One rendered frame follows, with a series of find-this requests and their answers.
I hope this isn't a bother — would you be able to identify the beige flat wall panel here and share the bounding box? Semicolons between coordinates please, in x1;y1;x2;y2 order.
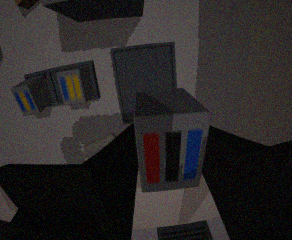
234;0;292;147

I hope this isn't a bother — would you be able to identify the brown rectangular block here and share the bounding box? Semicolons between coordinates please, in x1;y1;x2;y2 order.
14;0;39;9

